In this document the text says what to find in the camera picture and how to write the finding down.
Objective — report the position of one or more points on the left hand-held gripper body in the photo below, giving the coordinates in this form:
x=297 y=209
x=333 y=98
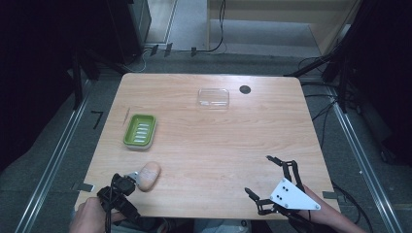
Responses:
x=121 y=187

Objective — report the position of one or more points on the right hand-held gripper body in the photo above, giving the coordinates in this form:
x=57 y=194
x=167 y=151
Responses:
x=291 y=197

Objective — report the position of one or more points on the beige soap bar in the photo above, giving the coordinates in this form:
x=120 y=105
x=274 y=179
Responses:
x=149 y=174

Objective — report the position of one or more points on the green soap dish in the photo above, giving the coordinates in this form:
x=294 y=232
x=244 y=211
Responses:
x=140 y=131

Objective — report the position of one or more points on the person's right hand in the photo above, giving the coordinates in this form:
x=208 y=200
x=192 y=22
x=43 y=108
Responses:
x=324 y=215

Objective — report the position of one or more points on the person's left hand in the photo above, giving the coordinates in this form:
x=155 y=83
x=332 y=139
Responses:
x=89 y=216

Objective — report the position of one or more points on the grey tape strip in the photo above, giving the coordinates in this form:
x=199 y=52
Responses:
x=86 y=187
x=330 y=194

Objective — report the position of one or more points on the person's clothing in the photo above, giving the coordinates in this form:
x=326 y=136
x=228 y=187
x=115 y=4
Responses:
x=220 y=226

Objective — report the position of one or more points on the black round table grommet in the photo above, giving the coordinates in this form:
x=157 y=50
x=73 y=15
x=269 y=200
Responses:
x=245 y=89

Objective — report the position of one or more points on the clear plastic lid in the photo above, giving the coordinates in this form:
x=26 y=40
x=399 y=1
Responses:
x=213 y=98

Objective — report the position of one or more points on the black metal stand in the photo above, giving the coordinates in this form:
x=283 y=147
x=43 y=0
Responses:
x=340 y=64
x=77 y=77

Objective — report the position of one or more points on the black cabinet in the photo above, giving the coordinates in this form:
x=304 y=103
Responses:
x=129 y=29

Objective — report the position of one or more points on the light wooden furniture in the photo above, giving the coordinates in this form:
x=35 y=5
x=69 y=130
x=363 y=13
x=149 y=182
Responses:
x=278 y=9

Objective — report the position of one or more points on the aluminium floor rail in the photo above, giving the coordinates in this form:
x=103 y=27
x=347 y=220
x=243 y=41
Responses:
x=55 y=161
x=362 y=161

